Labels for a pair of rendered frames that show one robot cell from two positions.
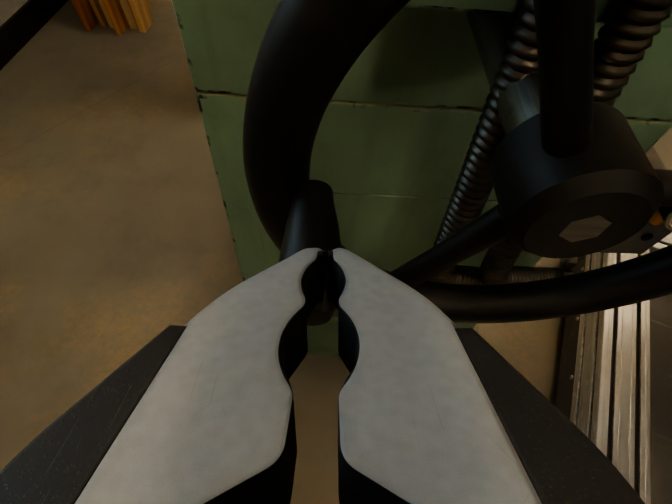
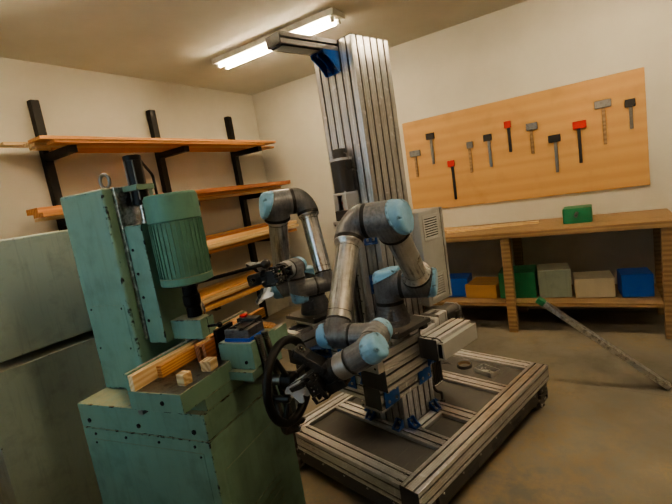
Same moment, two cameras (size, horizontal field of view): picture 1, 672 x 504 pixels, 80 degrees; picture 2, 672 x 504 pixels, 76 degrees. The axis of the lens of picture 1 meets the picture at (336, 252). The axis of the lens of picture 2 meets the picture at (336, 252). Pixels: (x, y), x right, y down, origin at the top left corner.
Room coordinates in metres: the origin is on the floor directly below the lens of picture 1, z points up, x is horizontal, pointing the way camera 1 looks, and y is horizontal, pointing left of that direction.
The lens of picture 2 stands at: (-0.74, 0.92, 1.39)
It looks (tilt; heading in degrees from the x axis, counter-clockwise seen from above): 8 degrees down; 302
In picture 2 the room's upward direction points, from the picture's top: 9 degrees counter-clockwise
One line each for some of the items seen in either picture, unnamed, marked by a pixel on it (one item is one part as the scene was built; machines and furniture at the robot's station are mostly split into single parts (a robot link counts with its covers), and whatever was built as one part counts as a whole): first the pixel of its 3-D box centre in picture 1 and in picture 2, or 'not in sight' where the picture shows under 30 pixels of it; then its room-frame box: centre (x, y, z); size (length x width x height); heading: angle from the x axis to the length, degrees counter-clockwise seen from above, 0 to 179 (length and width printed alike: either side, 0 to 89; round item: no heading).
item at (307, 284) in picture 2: not in sight; (302, 289); (0.33, -0.51, 1.01); 0.11 x 0.08 x 0.11; 50
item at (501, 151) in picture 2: not in sight; (510, 150); (-0.14, -3.31, 1.50); 2.00 x 0.04 x 0.90; 179
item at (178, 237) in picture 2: not in sight; (178, 238); (0.47, -0.06, 1.32); 0.18 x 0.18 x 0.31
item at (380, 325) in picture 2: not in sight; (371, 336); (-0.18, -0.12, 0.97); 0.11 x 0.11 x 0.08; 6
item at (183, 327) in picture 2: not in sight; (193, 328); (0.49, -0.06, 0.99); 0.14 x 0.07 x 0.09; 7
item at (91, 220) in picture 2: not in sight; (128, 286); (0.76, -0.02, 1.16); 0.22 x 0.22 x 0.72; 7
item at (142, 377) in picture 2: not in sight; (199, 344); (0.50, -0.07, 0.92); 0.60 x 0.02 x 0.05; 97
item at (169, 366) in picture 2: not in sight; (220, 336); (0.49, -0.16, 0.92); 0.60 x 0.02 x 0.04; 97
